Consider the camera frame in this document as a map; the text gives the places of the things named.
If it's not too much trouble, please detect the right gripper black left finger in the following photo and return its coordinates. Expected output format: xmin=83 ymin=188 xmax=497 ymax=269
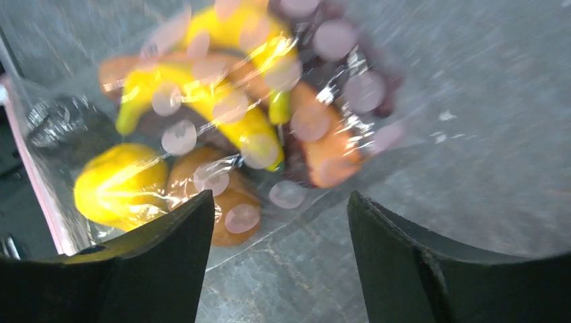
xmin=1 ymin=190 xmax=215 ymax=322

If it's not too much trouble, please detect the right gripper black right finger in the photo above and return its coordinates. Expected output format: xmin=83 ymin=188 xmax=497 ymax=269
xmin=347 ymin=191 xmax=570 ymax=322

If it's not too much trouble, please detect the yellow bell pepper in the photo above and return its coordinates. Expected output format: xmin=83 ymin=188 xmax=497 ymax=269
xmin=73 ymin=143 xmax=168 ymax=231

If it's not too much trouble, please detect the papaya slice orange brown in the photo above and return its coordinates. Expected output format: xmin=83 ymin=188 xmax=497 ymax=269
xmin=98 ymin=52 xmax=363 ymax=188

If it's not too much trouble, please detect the clear zip top bag pink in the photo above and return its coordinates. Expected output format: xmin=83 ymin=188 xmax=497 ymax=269
xmin=1 ymin=1 xmax=406 ymax=255

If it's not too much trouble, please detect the dark red grape bunch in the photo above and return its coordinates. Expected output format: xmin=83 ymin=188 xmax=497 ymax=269
xmin=268 ymin=1 xmax=403 ymax=118

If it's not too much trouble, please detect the yellow banana bunch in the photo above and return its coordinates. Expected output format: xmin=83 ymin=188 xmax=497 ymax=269
xmin=115 ymin=1 xmax=301 ymax=172

